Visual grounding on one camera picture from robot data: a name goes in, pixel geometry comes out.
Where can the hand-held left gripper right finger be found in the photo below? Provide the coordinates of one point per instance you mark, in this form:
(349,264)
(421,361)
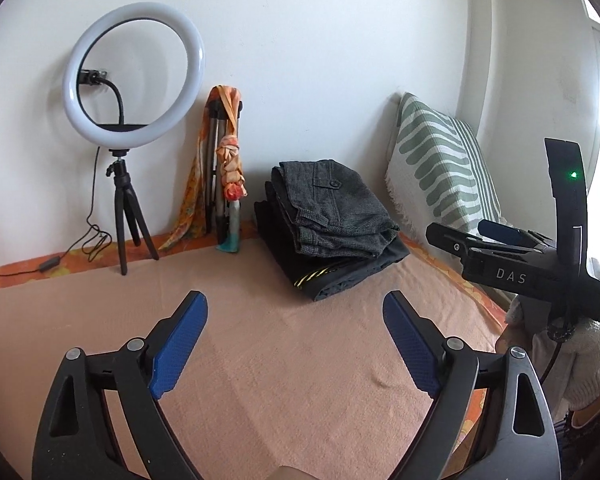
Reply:
(410,345)

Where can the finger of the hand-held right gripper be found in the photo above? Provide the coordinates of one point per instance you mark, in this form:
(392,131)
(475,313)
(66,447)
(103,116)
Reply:
(500,230)
(450,240)

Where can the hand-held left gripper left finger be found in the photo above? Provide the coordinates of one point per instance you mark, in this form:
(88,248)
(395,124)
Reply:
(180,345)

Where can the grey checked pants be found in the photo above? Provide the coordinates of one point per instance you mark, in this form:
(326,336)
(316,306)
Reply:
(340,210)

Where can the person's right hand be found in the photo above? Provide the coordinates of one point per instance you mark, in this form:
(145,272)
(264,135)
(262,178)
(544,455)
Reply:
(590,360)

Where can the green striped white pillow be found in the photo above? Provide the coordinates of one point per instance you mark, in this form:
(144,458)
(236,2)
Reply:
(430,160)

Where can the folded black clothes stack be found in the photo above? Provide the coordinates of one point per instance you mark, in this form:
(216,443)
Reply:
(360,270)

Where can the peach blanket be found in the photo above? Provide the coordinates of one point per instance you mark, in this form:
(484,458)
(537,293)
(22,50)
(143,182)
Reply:
(280,360)

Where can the orange floral bed sheet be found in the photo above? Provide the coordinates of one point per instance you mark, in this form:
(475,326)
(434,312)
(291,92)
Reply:
(95,260)

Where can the small black tripod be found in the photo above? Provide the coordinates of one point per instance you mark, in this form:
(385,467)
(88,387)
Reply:
(122,200)

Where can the folded grey tripod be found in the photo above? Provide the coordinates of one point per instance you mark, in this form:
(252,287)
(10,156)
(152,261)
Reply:
(215,180)

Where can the person's dark patterned clothing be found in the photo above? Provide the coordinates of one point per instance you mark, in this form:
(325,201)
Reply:
(590,450)

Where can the folded tripod with orange scarf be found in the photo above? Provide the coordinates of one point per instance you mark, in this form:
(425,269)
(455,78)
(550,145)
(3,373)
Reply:
(230,160)

